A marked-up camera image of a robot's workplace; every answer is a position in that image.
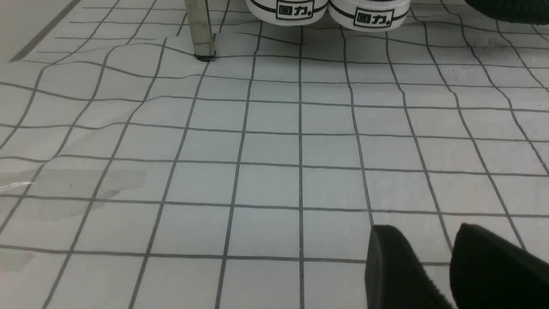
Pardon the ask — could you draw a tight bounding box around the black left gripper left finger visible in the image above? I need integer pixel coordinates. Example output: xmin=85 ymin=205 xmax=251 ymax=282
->
xmin=365 ymin=225 xmax=453 ymax=309

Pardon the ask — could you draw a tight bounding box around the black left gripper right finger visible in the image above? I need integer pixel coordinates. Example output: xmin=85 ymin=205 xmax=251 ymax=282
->
xmin=449 ymin=223 xmax=549 ymax=309

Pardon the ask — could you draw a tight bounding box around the black canvas sneaker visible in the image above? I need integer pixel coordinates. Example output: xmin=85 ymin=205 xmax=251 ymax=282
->
xmin=245 ymin=0 xmax=328 ymax=26
xmin=328 ymin=0 xmax=411 ymax=33

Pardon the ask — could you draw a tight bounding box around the silver metal shoe rack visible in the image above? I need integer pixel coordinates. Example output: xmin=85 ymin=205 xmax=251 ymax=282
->
xmin=184 ymin=0 xmax=216 ymax=61

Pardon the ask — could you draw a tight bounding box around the black knit sneaker left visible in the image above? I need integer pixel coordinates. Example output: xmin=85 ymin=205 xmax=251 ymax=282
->
xmin=465 ymin=0 xmax=549 ymax=25

